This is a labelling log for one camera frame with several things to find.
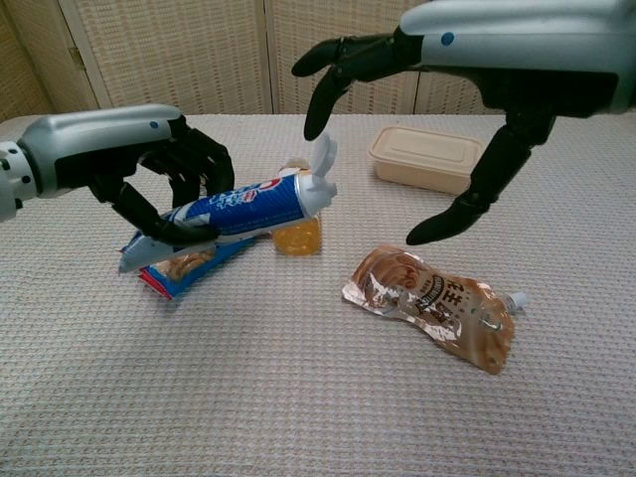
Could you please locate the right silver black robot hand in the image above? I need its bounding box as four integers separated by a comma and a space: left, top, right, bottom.
290, 0, 636, 247

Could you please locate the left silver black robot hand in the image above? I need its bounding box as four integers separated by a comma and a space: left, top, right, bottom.
17, 102, 236, 245

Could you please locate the blue white toothpaste tube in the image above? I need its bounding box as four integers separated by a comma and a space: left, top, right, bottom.
118, 131, 340, 274

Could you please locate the woven folding screen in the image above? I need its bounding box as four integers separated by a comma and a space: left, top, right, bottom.
0, 0, 636, 124

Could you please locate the beige lidded lunch box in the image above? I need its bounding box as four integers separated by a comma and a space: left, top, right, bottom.
367, 125, 488, 196

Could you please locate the blue biscuit snack bag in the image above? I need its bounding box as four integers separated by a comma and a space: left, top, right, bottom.
118, 233, 259, 300

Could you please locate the orange juice plastic bottle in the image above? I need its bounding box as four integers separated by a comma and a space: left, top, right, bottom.
271, 156, 324, 257

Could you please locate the brown spout drink pouch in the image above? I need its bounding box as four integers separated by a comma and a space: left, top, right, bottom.
341, 242, 528, 375

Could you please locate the white woven tablecloth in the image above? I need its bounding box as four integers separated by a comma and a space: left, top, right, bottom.
0, 113, 636, 477

